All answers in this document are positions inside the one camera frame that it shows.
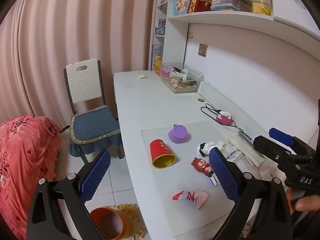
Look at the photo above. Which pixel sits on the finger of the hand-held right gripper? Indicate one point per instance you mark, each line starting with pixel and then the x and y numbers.
pixel 268 147
pixel 281 135

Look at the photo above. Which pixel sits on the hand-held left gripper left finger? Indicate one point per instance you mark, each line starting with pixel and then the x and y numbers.
pixel 96 177

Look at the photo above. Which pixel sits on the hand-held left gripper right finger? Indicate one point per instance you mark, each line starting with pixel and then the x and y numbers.
pixel 222 170

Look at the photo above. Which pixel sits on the white and black cloth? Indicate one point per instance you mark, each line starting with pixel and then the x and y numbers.
pixel 211 145

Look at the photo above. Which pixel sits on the orange waste bin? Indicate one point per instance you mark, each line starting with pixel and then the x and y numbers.
pixel 125 223

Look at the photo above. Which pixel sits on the person's right hand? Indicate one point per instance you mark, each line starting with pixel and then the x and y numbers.
pixel 305 203

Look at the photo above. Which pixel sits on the small white box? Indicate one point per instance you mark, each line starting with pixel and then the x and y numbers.
pixel 233 156

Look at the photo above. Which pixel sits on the red cartoon figure toy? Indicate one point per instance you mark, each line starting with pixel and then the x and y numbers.
pixel 201 165

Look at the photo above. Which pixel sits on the stack of cream papers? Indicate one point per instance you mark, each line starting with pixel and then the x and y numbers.
pixel 246 150

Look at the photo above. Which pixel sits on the red and white sock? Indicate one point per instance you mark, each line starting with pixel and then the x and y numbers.
pixel 198 198

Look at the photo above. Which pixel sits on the beige foam puzzle mat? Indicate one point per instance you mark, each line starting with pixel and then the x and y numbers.
pixel 132 211

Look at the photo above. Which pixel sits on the pink and white device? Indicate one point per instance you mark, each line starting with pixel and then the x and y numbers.
pixel 225 118

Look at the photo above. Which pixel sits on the blue seat cushion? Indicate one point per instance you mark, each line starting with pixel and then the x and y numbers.
pixel 92 123

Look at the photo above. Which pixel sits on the purple silicone cup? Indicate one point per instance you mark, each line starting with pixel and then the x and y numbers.
pixel 177 133

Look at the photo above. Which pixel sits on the translucent textured table mat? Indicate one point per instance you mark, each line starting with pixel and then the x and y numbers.
pixel 155 180

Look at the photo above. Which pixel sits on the red cup with gold inside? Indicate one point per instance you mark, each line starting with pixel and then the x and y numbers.
pixel 161 148

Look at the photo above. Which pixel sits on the pink printed blanket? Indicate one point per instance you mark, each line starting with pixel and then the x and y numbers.
pixel 22 160

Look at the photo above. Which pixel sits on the clear plastic organizer box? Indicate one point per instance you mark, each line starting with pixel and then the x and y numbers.
pixel 180 88

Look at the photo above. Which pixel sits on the white and dark chair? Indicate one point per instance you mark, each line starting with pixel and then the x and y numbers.
pixel 83 85

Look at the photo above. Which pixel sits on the small white object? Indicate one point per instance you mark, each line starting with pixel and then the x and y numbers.
pixel 143 76

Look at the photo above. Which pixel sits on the yellow book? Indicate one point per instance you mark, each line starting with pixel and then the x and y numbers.
pixel 158 66

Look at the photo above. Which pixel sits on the yellow baby bottle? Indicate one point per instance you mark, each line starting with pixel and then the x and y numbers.
pixel 261 5

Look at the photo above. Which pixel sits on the stack of pastel boxes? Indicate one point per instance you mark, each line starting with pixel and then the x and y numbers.
pixel 230 1

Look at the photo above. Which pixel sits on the white bookcase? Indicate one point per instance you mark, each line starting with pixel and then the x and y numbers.
pixel 160 38

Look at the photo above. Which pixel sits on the teal small box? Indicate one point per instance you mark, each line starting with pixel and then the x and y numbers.
pixel 160 31

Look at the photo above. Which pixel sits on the red gift bag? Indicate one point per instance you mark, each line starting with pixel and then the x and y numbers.
pixel 196 5

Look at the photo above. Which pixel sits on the colourful picture box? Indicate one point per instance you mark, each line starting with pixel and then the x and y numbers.
pixel 182 6

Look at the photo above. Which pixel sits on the gold wall socket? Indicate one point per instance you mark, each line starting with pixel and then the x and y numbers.
pixel 202 49

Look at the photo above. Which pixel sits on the white wall shelf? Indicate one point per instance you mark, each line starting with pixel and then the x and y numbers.
pixel 225 17

